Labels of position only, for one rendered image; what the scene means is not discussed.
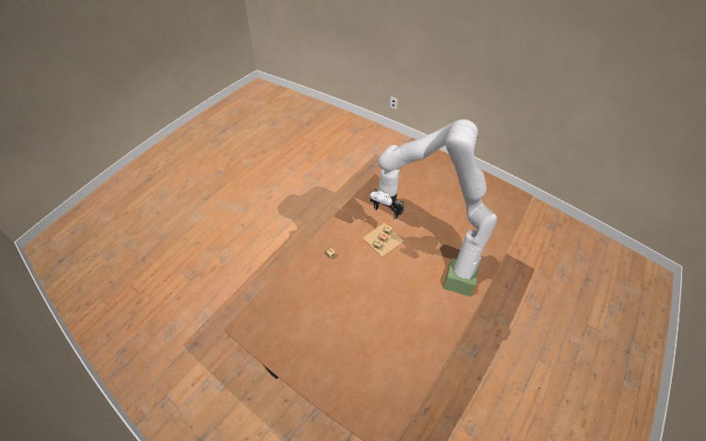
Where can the tan flat mat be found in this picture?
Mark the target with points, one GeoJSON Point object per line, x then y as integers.
{"type": "Point", "coordinates": [393, 240]}

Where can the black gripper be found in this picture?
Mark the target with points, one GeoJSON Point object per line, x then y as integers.
{"type": "Point", "coordinates": [399, 210]}

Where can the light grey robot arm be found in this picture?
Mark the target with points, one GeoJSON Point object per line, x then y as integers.
{"type": "Point", "coordinates": [460, 143]}

